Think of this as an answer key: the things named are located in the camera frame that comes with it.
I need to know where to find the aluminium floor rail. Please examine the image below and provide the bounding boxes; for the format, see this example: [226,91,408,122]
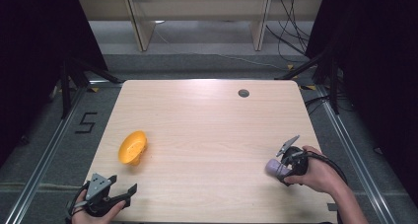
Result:
[4,82,92,224]
[314,85,397,224]

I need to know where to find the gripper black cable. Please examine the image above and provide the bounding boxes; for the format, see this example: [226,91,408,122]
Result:
[65,181,91,220]
[304,150,349,186]

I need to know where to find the person's left hand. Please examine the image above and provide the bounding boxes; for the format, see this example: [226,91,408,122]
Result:
[70,199,127,224]

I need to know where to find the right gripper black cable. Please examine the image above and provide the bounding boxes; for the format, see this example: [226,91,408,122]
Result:
[304,150,349,186]

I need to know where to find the yellow plastic bowl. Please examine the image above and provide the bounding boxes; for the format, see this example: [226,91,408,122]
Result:
[117,130,149,167]

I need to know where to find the hanging black cables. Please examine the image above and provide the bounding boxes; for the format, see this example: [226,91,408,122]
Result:
[264,0,312,64]

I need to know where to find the person's right hand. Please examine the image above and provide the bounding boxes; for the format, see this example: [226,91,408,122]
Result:
[284,145,347,195]

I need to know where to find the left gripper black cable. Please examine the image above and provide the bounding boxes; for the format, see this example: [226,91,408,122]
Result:
[65,181,91,220]

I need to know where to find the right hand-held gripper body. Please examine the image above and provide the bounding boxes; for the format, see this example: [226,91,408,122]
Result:
[275,134,311,187]

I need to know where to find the black curtain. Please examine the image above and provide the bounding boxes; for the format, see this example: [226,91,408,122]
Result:
[0,0,109,168]
[305,0,418,206]

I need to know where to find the light purple cup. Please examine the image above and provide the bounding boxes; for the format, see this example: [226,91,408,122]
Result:
[264,158,292,181]

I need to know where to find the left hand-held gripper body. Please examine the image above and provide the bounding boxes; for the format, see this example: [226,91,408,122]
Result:
[74,173,132,218]

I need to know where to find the black metal stand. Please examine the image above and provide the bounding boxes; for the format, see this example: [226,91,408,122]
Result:
[58,56,124,120]
[275,45,341,115]

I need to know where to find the black floor cables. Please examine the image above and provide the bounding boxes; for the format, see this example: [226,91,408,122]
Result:
[304,93,355,116]

